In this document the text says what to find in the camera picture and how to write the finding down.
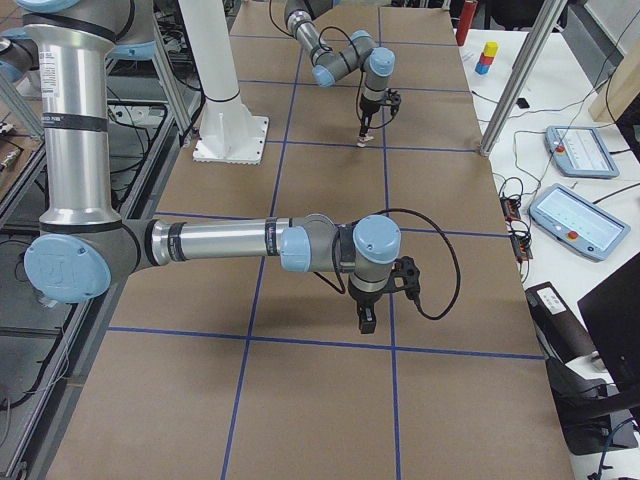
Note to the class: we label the blue teach pendant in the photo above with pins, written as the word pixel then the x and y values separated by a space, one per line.
pixel 578 223
pixel 580 152

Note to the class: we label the aluminium frame post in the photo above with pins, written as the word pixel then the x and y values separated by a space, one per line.
pixel 523 65

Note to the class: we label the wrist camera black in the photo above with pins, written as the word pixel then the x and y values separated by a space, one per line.
pixel 392 101
pixel 405 277

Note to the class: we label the small black box device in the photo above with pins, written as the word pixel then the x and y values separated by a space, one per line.
pixel 522 103

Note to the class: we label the near blue teach pendant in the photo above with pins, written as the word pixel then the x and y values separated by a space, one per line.
pixel 578 223

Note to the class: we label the red cylinder tube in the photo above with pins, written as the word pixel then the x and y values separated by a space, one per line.
pixel 465 21

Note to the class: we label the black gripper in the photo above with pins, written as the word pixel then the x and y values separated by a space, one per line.
pixel 363 302
pixel 368 106

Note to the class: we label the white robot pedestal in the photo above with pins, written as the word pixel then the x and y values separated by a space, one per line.
pixel 228 132

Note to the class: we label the far blue teach pendant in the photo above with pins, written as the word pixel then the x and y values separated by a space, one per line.
pixel 580 152

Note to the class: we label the black office chair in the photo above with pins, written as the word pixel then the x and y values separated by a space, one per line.
pixel 588 406

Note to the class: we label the stacked coloured blocks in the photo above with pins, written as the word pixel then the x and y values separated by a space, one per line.
pixel 486 58

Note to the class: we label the black monitor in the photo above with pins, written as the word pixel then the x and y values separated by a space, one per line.
pixel 611 314

